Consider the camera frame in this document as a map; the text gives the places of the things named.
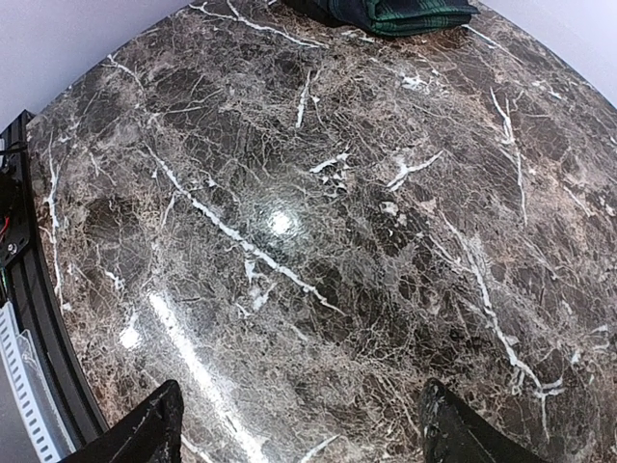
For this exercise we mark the white slotted cable duct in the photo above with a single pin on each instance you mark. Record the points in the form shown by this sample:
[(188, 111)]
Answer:
[(22, 389)]

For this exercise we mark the black front rail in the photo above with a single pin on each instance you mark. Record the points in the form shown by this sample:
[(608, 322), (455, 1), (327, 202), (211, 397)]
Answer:
[(61, 390)]

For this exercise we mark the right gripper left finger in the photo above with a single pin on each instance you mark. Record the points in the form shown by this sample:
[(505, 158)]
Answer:
[(151, 432)]

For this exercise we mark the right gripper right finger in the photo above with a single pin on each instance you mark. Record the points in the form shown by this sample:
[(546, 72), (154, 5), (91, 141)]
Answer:
[(454, 432)]

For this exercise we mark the dark green plaid garment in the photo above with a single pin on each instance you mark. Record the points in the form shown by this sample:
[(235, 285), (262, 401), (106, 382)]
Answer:
[(388, 18)]

